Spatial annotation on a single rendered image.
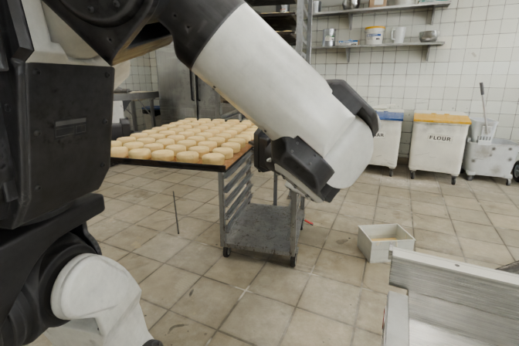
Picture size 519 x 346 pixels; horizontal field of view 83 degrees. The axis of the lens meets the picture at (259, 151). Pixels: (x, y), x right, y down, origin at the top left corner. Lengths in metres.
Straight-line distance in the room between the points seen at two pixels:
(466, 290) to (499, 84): 4.00
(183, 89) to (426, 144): 3.21
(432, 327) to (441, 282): 0.08
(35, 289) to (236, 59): 0.38
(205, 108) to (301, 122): 3.96
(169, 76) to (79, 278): 4.21
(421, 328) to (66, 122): 0.55
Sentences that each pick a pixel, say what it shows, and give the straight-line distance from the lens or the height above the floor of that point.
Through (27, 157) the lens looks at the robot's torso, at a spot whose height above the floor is 1.12.
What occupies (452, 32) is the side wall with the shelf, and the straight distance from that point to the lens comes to 4.43.
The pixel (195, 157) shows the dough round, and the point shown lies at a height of 1.02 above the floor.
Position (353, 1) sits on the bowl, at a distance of 4.25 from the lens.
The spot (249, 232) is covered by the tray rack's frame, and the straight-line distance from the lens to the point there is 2.11.
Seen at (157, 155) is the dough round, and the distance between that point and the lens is 0.70.
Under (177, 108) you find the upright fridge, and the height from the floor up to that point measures 0.72.
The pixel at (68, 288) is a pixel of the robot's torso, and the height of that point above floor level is 0.93.
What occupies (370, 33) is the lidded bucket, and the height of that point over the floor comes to 1.69.
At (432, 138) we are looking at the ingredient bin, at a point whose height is 0.51.
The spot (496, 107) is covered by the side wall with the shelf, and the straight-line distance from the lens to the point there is 4.52.
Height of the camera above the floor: 1.20
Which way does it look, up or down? 15 degrees down
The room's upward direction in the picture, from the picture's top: straight up
